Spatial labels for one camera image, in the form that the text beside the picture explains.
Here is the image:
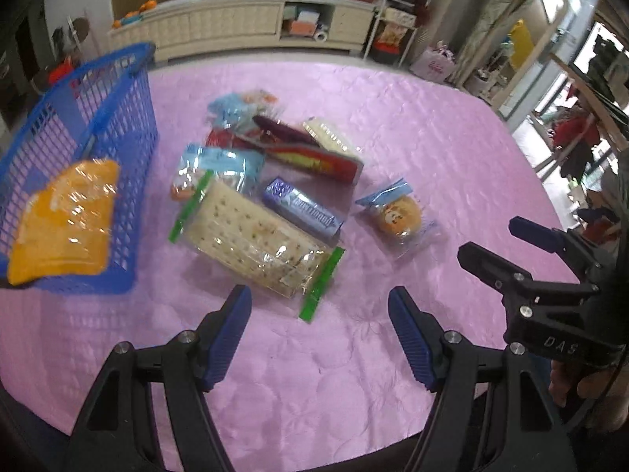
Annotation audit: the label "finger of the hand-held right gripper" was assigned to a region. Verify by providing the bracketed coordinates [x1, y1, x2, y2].
[508, 216, 603, 284]
[457, 242, 599, 318]

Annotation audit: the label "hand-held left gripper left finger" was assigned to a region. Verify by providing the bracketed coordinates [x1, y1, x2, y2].
[64, 284, 254, 472]

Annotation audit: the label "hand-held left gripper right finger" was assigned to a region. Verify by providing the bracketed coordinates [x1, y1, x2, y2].
[387, 286, 578, 472]

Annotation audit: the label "round cookie clear packet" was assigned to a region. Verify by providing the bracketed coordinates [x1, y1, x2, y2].
[355, 177, 439, 256]

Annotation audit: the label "clear cracker packet green ends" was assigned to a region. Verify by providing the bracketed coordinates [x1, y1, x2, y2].
[168, 170, 346, 324]

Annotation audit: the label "purple wafer bar packet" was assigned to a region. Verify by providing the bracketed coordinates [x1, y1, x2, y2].
[260, 176, 345, 244]

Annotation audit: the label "light blue snack packet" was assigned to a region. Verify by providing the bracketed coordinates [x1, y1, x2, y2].
[206, 89, 286, 131]
[169, 144, 266, 202]

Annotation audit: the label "red yellow snack packet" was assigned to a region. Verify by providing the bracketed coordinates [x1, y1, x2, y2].
[265, 142, 365, 186]

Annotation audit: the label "orange snack packet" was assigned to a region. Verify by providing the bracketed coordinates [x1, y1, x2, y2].
[7, 158, 121, 286]

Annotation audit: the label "cream cracker packet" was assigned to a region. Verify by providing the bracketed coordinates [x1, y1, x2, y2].
[302, 116, 362, 155]

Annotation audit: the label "dark purple snack packet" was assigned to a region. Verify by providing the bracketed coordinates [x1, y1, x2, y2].
[250, 114, 320, 146]

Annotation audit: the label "blue plastic mesh basket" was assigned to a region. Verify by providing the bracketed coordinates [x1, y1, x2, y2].
[0, 42, 160, 296]

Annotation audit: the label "person's right hand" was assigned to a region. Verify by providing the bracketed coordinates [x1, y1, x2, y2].
[549, 360, 629, 430]

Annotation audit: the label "red garment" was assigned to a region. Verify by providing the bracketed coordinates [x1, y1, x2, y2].
[553, 108, 600, 151]

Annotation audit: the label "yellow board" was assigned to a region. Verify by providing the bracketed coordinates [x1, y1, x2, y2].
[508, 20, 532, 70]

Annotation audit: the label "pink white shopping bag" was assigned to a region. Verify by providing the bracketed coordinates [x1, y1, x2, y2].
[410, 45, 460, 82]

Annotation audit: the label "red box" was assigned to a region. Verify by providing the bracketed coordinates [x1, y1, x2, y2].
[373, 42, 404, 62]

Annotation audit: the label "white metal shelf rack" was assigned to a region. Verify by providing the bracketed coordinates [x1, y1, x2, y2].
[364, 0, 440, 67]

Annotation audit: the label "cream low cabinet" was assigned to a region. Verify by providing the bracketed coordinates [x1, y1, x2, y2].
[107, 0, 379, 64]

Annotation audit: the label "red plastic container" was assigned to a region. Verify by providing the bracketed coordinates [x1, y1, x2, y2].
[48, 56, 79, 84]

